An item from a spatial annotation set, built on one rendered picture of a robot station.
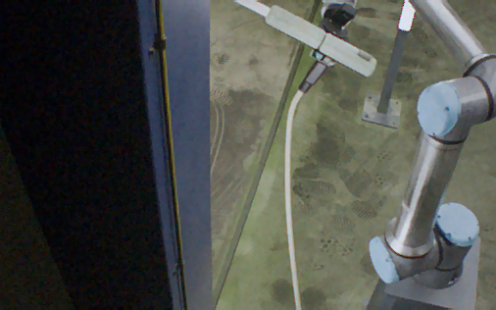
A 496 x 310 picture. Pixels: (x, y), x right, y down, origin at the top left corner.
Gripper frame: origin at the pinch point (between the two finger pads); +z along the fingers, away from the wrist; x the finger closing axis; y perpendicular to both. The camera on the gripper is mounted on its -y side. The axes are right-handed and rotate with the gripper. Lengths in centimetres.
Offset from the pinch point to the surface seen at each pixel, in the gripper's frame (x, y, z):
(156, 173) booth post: 30, -55, 90
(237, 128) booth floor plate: -8, 138, -79
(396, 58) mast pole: -58, 79, -115
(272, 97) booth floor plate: -19, 134, -105
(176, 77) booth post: 33, -61, 84
